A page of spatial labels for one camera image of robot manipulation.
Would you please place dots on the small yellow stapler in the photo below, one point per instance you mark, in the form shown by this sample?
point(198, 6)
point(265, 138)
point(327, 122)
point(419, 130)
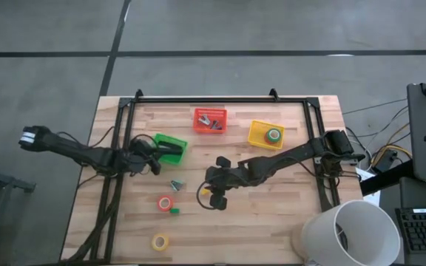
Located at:
point(204, 191)

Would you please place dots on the white cylindrical lampshade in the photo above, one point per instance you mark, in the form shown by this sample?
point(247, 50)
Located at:
point(364, 240)

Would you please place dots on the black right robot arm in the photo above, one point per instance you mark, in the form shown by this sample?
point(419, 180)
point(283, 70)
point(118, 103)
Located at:
point(279, 159)

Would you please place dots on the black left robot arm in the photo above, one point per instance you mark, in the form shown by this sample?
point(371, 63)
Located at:
point(69, 149)

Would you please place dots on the green plastic basket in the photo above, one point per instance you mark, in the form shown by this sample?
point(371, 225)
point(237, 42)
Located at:
point(178, 159)

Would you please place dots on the green tape roll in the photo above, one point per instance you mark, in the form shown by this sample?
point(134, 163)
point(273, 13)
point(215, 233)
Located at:
point(268, 135)

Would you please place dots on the yellow plastic basket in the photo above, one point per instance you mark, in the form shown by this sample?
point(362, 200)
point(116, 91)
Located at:
point(257, 134)

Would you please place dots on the orange plastic basket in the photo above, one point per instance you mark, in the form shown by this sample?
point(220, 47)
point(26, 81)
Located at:
point(197, 127)

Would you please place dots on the black bar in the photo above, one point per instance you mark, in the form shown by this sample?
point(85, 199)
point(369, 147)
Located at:
point(387, 179)

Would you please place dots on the white paper sheet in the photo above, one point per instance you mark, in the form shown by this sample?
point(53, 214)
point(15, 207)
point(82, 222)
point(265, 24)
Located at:
point(372, 197)

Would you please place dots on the black power box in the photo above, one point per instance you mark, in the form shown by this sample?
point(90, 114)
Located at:
point(386, 160)

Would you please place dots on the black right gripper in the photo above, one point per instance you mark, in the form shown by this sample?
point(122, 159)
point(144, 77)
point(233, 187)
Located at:
point(226, 179)

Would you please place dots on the small green stapler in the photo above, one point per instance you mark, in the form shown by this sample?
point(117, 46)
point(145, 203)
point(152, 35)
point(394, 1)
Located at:
point(175, 211)

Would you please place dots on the black keyboard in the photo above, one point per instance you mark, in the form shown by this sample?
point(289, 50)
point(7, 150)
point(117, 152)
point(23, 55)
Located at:
point(425, 231)

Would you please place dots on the yellow tape roll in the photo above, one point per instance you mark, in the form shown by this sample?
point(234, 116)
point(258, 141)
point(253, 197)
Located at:
point(153, 242)

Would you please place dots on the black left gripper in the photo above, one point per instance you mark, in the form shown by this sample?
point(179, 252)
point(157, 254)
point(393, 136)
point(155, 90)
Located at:
point(141, 153)

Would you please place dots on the black metal table frame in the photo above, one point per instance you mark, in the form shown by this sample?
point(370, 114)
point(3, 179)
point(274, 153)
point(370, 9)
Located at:
point(216, 100)

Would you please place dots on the orange tape roll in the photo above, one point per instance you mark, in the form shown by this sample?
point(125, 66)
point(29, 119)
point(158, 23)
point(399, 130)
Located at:
point(159, 203)

